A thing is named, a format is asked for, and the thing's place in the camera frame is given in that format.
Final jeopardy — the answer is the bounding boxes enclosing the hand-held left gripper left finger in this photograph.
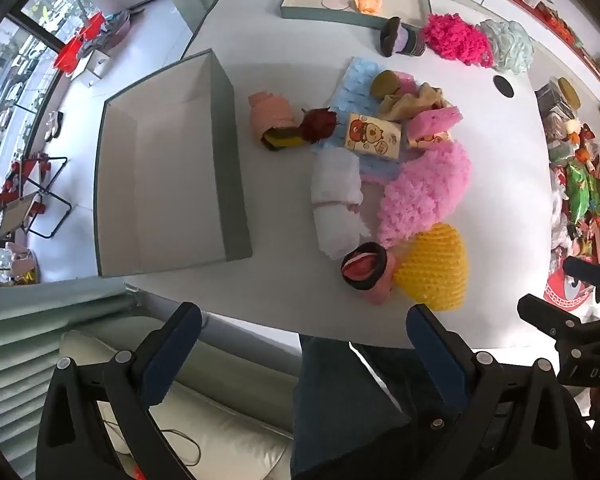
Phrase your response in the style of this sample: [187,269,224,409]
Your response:
[35,301,203,480]

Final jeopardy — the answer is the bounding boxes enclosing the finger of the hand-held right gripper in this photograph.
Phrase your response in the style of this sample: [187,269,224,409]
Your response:
[517,294,586,346]
[564,256,600,306]

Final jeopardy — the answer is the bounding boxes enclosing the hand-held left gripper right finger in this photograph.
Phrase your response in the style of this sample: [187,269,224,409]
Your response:
[406,304,588,480]

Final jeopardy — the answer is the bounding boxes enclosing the yellow knitted cloth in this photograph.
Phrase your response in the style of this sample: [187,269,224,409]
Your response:
[392,222,469,314]

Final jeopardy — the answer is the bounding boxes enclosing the pink red black sock roll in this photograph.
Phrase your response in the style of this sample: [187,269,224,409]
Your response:
[340,242,399,307]

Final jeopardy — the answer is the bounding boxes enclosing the pink fluffy chenille cloth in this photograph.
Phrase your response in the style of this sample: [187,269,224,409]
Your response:
[377,139,472,249]

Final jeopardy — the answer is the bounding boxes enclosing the large grey box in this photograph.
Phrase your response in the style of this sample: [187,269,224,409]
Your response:
[95,49,254,277]

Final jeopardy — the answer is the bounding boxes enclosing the white towel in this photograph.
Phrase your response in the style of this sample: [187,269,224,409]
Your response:
[310,149,374,261]

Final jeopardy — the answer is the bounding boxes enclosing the large pink sponge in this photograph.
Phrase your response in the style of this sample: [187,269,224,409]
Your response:
[403,106,464,142]

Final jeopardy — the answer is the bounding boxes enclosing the peach knit sock roll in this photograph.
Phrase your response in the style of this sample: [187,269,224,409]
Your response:
[248,92,307,152]

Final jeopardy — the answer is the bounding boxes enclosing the dark red scrunchie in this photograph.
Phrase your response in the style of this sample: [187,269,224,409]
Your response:
[300,107,339,144]

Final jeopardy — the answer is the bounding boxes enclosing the red round printed mat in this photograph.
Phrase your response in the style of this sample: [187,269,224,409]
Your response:
[544,266,597,315]

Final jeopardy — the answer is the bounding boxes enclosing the cream sofa cushion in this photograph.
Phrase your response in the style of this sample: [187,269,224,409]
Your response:
[59,317,302,480]

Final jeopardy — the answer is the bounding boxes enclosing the pile of colourful packets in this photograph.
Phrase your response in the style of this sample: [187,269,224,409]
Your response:
[534,76,600,263]

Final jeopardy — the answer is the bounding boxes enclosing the person's jeans legs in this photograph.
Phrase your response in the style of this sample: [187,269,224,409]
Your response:
[290,334,433,480]

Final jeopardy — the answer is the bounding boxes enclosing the pale green curtain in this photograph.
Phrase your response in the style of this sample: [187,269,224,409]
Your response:
[0,277,142,463]

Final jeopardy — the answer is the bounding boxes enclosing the black folding chair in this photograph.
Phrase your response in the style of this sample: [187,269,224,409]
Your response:
[0,156,74,241]

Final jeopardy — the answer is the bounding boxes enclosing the pale green bath pouf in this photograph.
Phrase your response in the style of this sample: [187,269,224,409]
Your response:
[480,20,535,75]

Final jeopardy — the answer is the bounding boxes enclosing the pair of pale shoes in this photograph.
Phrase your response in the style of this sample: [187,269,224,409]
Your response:
[44,111,66,139]

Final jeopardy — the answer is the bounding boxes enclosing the tan cloth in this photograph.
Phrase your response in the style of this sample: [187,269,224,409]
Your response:
[379,83,444,122]

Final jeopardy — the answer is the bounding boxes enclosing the red shelf with small items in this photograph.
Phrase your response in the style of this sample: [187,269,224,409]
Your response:
[472,0,600,88]

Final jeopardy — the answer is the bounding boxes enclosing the olive round sponge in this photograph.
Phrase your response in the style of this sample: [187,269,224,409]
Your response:
[370,70,400,99]

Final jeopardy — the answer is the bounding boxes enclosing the magenta fluffy yarn bundle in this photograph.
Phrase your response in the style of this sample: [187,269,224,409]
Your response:
[422,13,495,69]

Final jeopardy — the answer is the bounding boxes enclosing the small white stool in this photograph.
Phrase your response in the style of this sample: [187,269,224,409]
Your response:
[72,52,112,84]

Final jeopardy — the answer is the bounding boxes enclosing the red plastic basin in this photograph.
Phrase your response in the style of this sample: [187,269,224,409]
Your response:
[79,12,104,41]
[54,37,84,74]

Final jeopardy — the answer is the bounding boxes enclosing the thin black cable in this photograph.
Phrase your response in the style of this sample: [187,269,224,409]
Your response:
[99,419,202,467]

